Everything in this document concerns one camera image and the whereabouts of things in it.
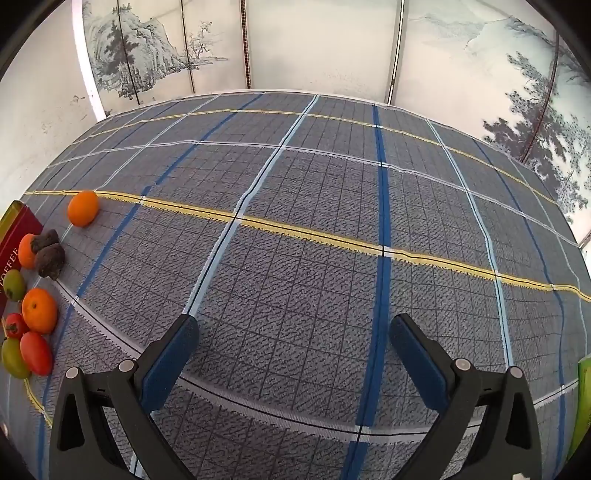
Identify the red oval tomato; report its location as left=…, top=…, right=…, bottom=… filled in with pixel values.
left=19, top=331, right=54, bottom=377

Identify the green tomato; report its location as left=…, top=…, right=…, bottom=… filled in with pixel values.
left=1, top=338, right=31, bottom=380
left=3, top=269, right=27, bottom=302

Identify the red tomato with calyx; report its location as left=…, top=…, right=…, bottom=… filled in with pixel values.
left=4, top=313, right=29, bottom=340

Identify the large orange mandarin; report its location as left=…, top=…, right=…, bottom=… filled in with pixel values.
left=22, top=288, right=58, bottom=335

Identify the dark passion fruit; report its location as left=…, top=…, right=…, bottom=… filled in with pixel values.
left=35, top=243, right=65, bottom=280
left=30, top=229, right=59, bottom=255

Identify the small orange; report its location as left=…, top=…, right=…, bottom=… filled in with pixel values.
left=17, top=233, right=36, bottom=270

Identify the green object at edge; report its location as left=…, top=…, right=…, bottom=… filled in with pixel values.
left=567, top=355, right=591, bottom=460

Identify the red gold tin box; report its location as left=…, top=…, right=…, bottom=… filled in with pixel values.
left=0, top=199, right=45, bottom=315

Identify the plaid grey tablecloth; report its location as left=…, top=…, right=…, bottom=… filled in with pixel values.
left=1, top=92, right=590, bottom=479

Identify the painted folding screen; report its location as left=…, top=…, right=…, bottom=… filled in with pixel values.
left=72, top=1, right=590, bottom=234

